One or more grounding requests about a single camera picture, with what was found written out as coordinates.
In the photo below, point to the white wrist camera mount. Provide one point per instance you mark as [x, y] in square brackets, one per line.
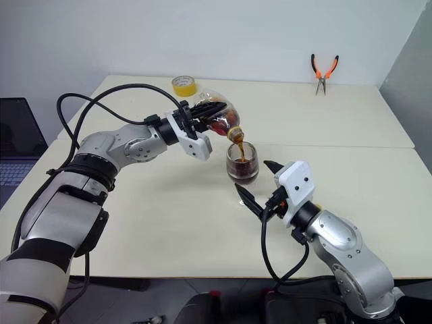
[297, 175]
[202, 143]

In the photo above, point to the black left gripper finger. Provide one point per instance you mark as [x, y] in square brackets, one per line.
[207, 109]
[204, 125]

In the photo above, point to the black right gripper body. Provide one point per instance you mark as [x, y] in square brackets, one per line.
[278, 206]

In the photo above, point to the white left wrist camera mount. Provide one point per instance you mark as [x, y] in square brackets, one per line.
[202, 143]

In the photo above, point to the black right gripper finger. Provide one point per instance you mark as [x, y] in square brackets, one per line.
[249, 200]
[274, 167]

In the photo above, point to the clear stemless wine glass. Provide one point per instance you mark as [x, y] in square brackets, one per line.
[243, 168]

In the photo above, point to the orange black needle-nose pliers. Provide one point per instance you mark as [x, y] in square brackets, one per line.
[320, 76]

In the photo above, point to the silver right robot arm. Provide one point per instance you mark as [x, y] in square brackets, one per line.
[337, 236]

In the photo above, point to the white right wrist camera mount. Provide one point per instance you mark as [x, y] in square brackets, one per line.
[297, 175]

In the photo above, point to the dark laptop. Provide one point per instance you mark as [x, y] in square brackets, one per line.
[20, 128]

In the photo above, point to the yellow tape roll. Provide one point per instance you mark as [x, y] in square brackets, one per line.
[184, 88]

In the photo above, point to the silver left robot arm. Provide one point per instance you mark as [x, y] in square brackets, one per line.
[101, 148]

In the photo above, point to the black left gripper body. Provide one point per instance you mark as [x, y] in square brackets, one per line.
[189, 118]

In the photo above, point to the clear bottle with dark drink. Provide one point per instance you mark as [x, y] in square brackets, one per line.
[231, 119]

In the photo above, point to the dark rounded shape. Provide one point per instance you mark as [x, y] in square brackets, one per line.
[199, 310]

